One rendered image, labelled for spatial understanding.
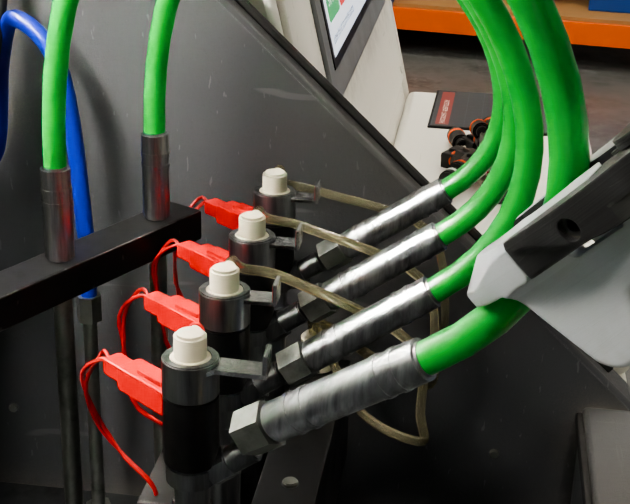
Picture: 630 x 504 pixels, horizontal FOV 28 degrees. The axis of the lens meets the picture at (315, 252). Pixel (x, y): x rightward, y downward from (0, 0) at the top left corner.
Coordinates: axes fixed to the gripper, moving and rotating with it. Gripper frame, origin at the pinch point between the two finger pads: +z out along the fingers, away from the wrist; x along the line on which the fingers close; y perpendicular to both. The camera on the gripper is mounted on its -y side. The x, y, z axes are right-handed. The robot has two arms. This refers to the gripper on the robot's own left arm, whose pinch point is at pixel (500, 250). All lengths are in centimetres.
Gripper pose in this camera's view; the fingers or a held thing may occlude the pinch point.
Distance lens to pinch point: 46.6
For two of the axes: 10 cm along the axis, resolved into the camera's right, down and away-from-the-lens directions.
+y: 6.5, 7.6, -0.2
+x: 5.9, -4.9, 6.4
